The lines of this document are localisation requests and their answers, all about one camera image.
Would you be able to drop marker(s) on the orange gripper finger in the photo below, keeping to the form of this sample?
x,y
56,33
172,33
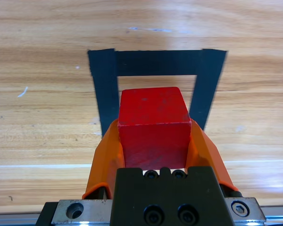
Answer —
x,y
207,157
103,160

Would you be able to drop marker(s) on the red wooden cube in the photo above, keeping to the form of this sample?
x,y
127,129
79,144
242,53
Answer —
x,y
153,113

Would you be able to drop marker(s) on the black tape square outline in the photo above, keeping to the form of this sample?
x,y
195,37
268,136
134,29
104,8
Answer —
x,y
155,62

